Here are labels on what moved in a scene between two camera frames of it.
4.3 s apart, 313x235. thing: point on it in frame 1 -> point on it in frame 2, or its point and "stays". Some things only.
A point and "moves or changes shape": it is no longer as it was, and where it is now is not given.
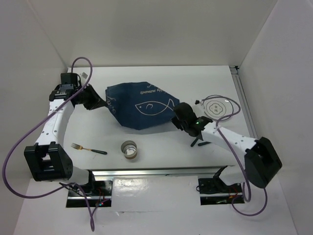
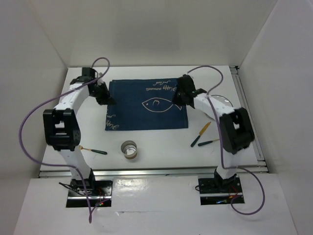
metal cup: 129,149 stays
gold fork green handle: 80,147 stays
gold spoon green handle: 203,143 stays
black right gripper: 175,121 -> 175,101
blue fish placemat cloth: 139,105 moves or changes shape
